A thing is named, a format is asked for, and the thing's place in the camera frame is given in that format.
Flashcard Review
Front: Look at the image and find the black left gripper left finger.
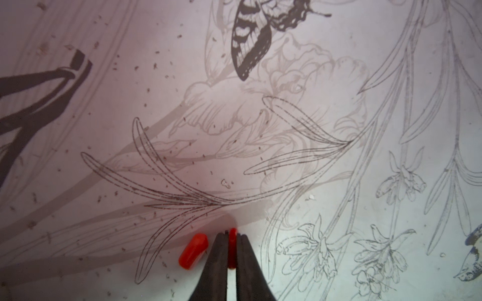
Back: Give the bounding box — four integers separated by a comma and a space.
188, 232, 228, 301

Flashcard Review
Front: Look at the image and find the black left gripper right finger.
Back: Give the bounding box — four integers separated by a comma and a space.
236, 234, 276, 301

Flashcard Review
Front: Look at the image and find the red protection sleeve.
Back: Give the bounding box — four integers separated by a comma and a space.
227, 228, 237, 269
178, 233, 209, 270

